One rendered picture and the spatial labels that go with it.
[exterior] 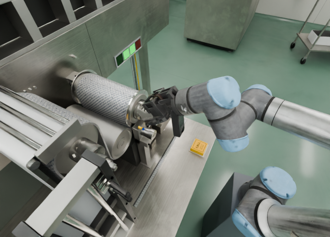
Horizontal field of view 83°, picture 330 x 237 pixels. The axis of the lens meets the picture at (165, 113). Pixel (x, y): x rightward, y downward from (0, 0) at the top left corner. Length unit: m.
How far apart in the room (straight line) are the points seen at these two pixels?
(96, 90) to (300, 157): 2.15
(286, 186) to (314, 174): 1.62
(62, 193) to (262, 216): 0.54
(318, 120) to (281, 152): 1.83
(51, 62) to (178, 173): 0.71
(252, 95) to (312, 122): 0.15
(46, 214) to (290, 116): 0.54
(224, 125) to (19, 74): 0.64
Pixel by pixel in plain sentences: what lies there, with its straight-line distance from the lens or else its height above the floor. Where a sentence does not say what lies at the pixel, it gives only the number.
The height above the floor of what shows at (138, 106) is 1.28.
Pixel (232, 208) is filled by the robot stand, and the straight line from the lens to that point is 0.93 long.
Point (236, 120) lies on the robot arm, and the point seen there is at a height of 1.42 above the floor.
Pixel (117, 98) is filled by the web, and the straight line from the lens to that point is 0.67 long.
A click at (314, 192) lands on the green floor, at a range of 2.30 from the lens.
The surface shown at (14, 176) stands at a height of 1.07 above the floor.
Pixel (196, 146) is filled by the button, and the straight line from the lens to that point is 0.99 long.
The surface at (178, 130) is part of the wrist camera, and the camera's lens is 0.59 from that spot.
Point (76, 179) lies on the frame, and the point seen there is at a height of 1.44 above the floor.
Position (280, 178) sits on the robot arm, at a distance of 0.79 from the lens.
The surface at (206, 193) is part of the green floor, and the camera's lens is 1.89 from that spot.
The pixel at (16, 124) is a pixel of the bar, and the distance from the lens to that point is 0.53.
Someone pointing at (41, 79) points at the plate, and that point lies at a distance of 0.81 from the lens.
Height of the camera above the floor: 1.77
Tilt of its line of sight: 50 degrees down
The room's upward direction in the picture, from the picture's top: straight up
